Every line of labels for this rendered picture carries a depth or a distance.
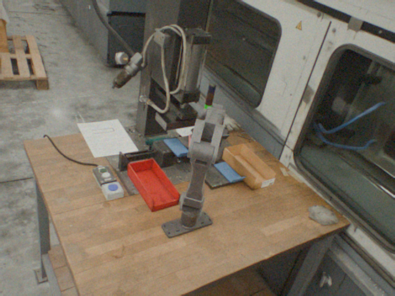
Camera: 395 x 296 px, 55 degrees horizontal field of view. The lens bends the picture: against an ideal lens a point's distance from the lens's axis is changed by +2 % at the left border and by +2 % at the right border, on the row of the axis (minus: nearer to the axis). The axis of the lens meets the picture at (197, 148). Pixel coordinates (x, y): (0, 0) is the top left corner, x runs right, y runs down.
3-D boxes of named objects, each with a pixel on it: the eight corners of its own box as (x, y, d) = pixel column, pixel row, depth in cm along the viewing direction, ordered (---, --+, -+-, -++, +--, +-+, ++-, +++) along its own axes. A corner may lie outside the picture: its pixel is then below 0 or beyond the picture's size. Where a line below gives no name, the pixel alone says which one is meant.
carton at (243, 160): (251, 191, 167) (256, 178, 163) (221, 160, 184) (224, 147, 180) (272, 185, 174) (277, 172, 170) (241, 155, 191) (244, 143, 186)
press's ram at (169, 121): (165, 137, 158) (175, 73, 142) (141, 108, 175) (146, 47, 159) (200, 131, 167) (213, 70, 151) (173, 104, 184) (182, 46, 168)
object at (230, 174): (232, 185, 164) (234, 179, 163) (213, 164, 174) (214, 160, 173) (244, 181, 168) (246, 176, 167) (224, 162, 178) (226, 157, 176)
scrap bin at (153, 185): (151, 212, 144) (153, 201, 141) (126, 174, 161) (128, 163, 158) (178, 205, 151) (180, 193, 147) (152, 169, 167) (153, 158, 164)
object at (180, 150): (179, 158, 162) (180, 153, 160) (163, 140, 172) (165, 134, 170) (192, 156, 166) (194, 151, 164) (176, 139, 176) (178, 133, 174)
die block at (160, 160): (160, 168, 169) (162, 155, 164) (151, 156, 175) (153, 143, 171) (197, 160, 179) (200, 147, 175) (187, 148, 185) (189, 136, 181)
